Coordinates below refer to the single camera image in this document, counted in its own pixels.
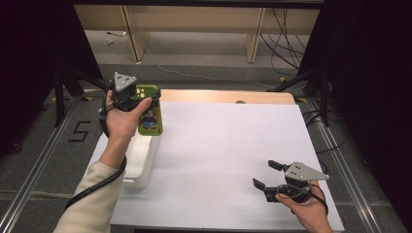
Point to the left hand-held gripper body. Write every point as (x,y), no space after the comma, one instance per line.
(124,82)

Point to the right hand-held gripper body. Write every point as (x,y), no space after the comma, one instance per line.
(304,173)

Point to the green cartoon phone case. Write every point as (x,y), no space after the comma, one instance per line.
(150,121)

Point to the white plastic storage box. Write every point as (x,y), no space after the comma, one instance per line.
(141,161)

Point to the person's right hand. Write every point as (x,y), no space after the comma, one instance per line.
(309,213)

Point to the person's left hand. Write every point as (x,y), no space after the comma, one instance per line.
(121,124)

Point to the small white adapter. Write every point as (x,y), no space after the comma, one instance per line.
(108,41)

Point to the black metal stand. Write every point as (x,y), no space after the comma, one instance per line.
(325,97)
(59,97)

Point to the dark table grommet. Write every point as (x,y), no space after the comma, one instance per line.
(240,102)

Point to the beige wooden shelf unit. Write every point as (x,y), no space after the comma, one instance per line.
(194,19)

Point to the black curtain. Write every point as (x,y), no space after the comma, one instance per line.
(372,64)
(26,48)

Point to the aluminium floor rail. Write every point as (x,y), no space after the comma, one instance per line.
(32,174)
(340,161)

